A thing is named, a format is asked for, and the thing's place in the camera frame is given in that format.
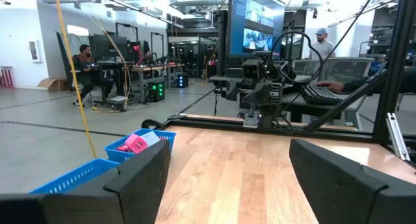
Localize computer tower blue lights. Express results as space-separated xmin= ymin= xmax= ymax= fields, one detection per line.
xmin=177 ymin=73 xmax=190 ymax=89

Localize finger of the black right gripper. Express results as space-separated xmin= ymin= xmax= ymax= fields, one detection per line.
xmin=269 ymin=82 xmax=283 ymax=105
xmin=224 ymin=81 xmax=241 ymax=101

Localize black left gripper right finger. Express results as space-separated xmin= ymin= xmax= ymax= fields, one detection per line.
xmin=289 ymin=138 xmax=416 ymax=224

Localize cardboard box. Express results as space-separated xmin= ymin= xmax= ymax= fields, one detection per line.
xmin=36 ymin=77 xmax=70 ymax=92

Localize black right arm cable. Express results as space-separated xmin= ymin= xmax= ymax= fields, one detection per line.
xmin=266 ymin=31 xmax=324 ymax=88

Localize light blue USB charger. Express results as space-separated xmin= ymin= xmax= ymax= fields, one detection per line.
xmin=140 ymin=131 xmax=161 ymax=147

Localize person's forearm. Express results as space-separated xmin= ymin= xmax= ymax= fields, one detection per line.
xmin=343 ymin=66 xmax=416 ymax=95

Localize pink USB charger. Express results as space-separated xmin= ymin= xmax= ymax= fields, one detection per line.
xmin=125 ymin=133 xmax=149 ymax=155

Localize black desk with monitors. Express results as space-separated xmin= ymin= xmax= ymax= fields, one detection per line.
xmin=92 ymin=34 xmax=133 ymax=111

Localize red desk lamp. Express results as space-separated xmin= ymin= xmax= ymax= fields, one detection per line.
xmin=132 ymin=44 xmax=144 ymax=68

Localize yellow hanging cable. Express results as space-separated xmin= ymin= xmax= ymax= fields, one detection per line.
xmin=53 ymin=0 xmax=98 ymax=159

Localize white wall box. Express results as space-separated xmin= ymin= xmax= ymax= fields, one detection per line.
xmin=28 ymin=40 xmax=43 ymax=64

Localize black keyboard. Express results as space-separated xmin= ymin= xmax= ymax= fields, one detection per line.
xmin=300 ymin=84 xmax=345 ymax=106

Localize silver aluminium bracket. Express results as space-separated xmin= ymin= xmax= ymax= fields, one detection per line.
xmin=385 ymin=112 xmax=411 ymax=162

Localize person's hand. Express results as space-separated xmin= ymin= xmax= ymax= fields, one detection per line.
xmin=315 ymin=80 xmax=345 ymax=93

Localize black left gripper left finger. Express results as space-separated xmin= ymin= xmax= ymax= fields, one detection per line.
xmin=0 ymin=139 xmax=172 ymax=224

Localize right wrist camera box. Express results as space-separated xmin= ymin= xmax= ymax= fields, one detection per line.
xmin=242 ymin=58 xmax=267 ymax=79

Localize large monitor screen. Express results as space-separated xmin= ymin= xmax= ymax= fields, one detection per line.
xmin=226 ymin=0 xmax=287 ymax=60

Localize blue plastic basket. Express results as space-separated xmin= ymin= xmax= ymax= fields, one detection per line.
xmin=29 ymin=158 xmax=122 ymax=195
xmin=103 ymin=128 xmax=177 ymax=164

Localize computer tower green lights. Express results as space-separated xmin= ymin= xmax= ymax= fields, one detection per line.
xmin=148 ymin=81 xmax=166 ymax=103

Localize black looped floor cable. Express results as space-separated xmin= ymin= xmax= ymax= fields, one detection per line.
xmin=141 ymin=119 xmax=163 ymax=130

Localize grey desk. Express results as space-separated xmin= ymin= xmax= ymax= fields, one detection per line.
xmin=281 ymin=90 xmax=368 ymax=131

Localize standing person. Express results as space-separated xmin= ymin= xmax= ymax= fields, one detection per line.
xmin=308 ymin=27 xmax=336 ymax=61

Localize seated person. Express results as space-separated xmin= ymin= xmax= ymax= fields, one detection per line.
xmin=71 ymin=44 xmax=114 ymax=108

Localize black aluminium table frame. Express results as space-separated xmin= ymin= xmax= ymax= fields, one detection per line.
xmin=141 ymin=0 xmax=416 ymax=168

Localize red striped object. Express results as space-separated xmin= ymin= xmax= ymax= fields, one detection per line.
xmin=0 ymin=66 xmax=16 ymax=89

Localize wooden workbench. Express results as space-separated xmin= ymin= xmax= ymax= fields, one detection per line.
xmin=129 ymin=63 xmax=185 ymax=103

